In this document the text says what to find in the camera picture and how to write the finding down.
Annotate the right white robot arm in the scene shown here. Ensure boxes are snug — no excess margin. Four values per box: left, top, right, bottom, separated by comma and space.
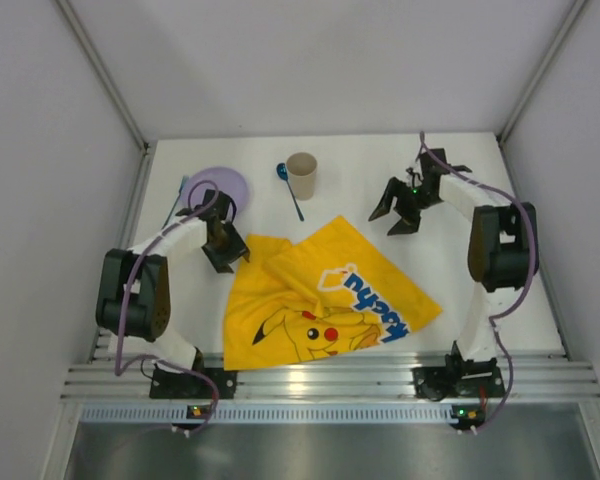
369, 149, 539, 362

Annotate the white slotted cable duct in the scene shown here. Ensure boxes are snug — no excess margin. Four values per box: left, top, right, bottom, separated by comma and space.
79, 403, 489, 426

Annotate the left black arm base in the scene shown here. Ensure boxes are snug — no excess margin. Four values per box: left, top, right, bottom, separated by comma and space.
149, 367, 237, 400

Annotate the aluminium mounting rail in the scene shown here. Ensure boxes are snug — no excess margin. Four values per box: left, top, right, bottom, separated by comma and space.
61, 334, 600, 403

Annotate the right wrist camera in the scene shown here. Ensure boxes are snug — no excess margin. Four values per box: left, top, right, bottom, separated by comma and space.
405, 163, 423, 190

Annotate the blue plastic fork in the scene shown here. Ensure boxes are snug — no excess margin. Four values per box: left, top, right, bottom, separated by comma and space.
161, 175, 189, 229

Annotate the purple plastic plate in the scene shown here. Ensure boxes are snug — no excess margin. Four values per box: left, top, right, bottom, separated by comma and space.
179, 167, 250, 214

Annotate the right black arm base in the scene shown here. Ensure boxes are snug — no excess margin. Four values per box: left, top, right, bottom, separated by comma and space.
412, 353, 505, 402

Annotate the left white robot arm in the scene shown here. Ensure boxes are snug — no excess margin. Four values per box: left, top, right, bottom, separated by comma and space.
95, 180, 250, 376

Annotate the beige paper cup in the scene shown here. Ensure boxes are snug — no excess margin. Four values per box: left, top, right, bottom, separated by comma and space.
285, 152, 318, 201

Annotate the yellow pikachu cloth mat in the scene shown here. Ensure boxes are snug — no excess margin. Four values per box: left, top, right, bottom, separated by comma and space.
223, 216, 442, 371

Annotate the blue metallic spoon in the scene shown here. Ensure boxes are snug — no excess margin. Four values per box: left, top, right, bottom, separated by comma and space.
276, 163, 305, 222

